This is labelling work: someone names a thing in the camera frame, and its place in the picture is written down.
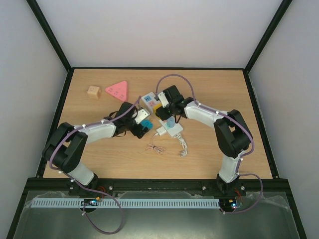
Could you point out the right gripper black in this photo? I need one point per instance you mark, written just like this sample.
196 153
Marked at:
162 114

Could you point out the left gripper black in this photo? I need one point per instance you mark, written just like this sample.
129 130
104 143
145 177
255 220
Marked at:
136 132

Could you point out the yellow cube socket adapter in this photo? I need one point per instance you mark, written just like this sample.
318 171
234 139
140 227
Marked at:
156 107

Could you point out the blue socket adapter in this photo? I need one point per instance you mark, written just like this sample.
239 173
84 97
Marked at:
146 124

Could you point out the white power strip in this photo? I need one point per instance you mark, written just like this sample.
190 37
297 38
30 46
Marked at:
150 101

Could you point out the pink triangular socket adapter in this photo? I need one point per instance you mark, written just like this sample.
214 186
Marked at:
118 90

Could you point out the beige cube socket adapter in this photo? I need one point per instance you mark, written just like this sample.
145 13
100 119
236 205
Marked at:
94 92

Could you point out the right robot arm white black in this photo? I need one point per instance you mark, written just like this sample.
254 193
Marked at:
232 133

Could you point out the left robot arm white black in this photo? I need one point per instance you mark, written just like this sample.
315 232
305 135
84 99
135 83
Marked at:
64 149

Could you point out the light blue small plug adapter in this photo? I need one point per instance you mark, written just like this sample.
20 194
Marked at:
170 122

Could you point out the white USB charger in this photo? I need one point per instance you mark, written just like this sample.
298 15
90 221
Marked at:
160 131

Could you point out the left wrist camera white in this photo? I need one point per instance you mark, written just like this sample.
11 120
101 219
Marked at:
142 115

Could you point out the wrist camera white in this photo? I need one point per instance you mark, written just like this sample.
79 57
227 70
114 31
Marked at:
162 98
142 115

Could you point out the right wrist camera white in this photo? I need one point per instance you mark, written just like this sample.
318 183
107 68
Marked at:
162 98

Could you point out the light blue slotted cable duct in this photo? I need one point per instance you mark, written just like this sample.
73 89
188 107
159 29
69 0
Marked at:
127 203

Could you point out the black frame rail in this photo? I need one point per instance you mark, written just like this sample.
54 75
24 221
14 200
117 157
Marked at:
206 187

